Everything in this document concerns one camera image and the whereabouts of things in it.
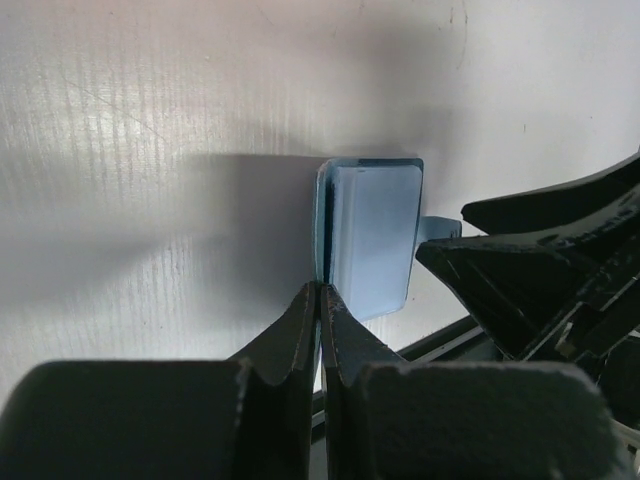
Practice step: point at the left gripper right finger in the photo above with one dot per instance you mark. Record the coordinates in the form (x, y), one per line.
(387, 418)

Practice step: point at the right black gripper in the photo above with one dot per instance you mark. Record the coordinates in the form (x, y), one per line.
(568, 290)

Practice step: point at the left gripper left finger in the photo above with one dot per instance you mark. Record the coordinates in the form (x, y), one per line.
(246, 417)

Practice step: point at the blue leather card holder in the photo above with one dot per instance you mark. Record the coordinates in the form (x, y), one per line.
(367, 225)

